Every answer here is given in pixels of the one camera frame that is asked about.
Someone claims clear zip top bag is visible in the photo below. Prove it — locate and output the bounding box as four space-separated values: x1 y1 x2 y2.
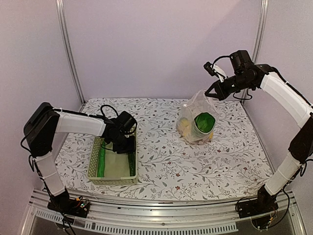
176 90 220 145

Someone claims green cucumber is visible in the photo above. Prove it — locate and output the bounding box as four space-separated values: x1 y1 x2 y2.
97 147 106 177

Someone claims green plastic basket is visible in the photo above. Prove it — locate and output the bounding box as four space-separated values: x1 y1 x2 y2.
87 137 138 185

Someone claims green bok choy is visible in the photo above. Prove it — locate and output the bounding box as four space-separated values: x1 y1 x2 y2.
191 112 216 138

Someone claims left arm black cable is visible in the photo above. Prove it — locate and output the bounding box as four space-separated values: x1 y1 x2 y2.
100 104 120 120

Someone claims yellow lemon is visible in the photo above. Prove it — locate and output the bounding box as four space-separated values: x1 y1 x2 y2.
179 117 190 130

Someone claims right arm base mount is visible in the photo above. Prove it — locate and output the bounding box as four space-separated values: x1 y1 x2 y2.
235 186 278 230

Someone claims dark green pepper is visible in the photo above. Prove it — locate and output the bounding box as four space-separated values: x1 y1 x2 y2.
128 152 136 176

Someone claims floral tablecloth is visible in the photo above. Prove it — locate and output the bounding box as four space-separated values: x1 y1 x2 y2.
56 98 272 201

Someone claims aluminium frame post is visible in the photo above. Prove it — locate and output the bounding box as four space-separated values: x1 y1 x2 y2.
252 0 269 63
55 0 86 105

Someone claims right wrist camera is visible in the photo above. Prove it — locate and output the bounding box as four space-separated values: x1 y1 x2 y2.
203 62 227 82

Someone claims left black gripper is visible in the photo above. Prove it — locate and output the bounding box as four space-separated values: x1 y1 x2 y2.
110 133 136 154

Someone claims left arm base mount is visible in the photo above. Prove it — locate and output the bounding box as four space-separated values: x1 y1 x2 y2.
47 190 90 218

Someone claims front aluminium rail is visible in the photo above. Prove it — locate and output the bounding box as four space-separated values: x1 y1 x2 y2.
19 189 307 235

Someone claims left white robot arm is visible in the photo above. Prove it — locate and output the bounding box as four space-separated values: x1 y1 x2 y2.
20 102 137 212

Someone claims left aluminium frame post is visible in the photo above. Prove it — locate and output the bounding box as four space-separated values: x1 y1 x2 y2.
55 0 86 105

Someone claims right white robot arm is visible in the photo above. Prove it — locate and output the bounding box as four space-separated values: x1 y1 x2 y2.
204 62 313 213

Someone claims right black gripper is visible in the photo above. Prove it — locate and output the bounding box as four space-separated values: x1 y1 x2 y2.
205 72 254 100

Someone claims right aluminium frame post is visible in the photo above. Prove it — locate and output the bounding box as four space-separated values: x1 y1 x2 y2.
252 0 269 63

